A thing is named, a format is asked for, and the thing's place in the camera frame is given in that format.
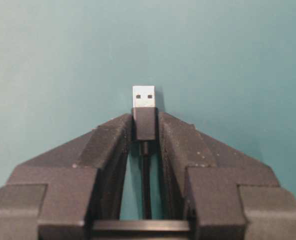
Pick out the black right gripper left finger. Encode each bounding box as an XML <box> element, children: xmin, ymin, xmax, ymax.
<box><xmin>0</xmin><ymin>113</ymin><xmax>132</xmax><ymax>240</ymax></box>

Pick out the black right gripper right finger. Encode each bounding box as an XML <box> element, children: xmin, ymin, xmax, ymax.
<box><xmin>158</xmin><ymin>112</ymin><xmax>296</xmax><ymax>240</ymax></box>

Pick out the black USB cable with plug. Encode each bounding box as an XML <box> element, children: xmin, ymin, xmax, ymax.
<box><xmin>131</xmin><ymin>85</ymin><xmax>159</xmax><ymax>221</ymax></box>

